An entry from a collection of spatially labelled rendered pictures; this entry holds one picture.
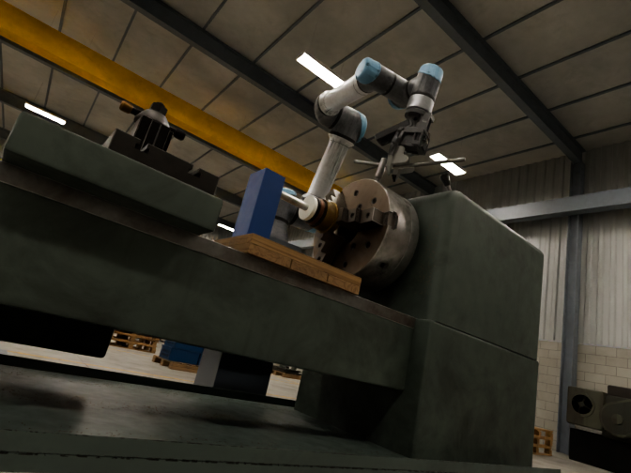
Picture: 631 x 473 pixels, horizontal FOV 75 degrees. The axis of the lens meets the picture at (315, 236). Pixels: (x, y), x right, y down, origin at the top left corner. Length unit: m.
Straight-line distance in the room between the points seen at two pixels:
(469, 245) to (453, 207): 0.12
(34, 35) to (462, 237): 11.51
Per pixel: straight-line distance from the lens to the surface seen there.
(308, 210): 1.08
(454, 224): 1.19
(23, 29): 12.14
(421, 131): 1.23
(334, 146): 1.70
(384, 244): 1.07
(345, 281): 0.92
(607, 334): 11.51
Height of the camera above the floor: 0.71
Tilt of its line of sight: 16 degrees up
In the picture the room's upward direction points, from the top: 13 degrees clockwise
